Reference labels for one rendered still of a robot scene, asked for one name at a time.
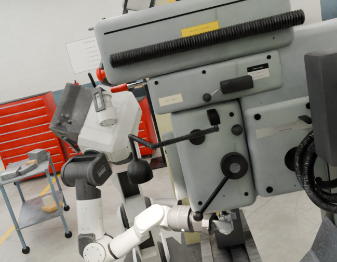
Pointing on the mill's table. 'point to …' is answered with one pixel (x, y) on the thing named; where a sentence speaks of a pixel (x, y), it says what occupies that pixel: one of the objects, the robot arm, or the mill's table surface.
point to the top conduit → (208, 38)
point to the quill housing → (213, 157)
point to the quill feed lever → (234, 157)
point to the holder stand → (223, 239)
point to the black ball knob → (237, 130)
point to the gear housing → (214, 81)
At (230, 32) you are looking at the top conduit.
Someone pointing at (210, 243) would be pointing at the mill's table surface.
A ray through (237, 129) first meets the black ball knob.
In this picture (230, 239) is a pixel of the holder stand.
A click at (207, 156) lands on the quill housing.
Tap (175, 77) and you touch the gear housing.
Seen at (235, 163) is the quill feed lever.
